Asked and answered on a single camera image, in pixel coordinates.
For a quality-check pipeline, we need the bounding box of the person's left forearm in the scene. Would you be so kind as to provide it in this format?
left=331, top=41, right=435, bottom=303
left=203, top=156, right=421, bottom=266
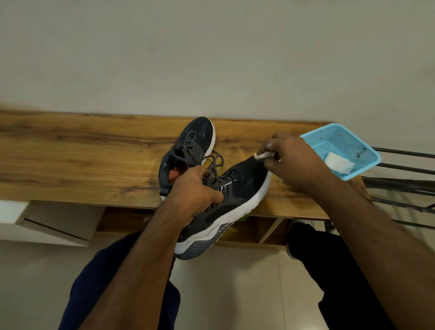
left=80, top=204, right=201, bottom=330

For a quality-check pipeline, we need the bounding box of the black metal shoe rack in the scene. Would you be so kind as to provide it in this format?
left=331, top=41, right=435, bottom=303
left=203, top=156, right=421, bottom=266
left=361, top=146, right=435, bottom=232

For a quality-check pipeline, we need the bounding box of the person's left hand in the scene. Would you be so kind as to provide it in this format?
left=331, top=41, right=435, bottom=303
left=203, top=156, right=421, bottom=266
left=166, top=165, right=225, bottom=222

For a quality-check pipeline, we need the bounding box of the white drawer unit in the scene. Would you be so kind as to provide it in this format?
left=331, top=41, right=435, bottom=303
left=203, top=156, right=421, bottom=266
left=0, top=199, right=106, bottom=248

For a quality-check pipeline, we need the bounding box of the person's right hand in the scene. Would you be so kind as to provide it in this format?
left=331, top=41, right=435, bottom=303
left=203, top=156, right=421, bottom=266
left=257, top=131, right=335, bottom=196

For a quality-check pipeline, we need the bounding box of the wooden table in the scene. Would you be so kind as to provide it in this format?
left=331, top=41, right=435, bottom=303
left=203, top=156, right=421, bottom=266
left=0, top=110, right=369, bottom=247

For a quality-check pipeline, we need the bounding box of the person's right forearm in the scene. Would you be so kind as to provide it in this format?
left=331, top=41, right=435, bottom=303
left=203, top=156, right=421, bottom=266
left=316, top=176, right=435, bottom=330

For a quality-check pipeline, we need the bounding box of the blue plastic basket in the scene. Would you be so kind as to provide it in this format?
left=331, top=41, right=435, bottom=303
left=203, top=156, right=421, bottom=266
left=300, top=123, right=382, bottom=181

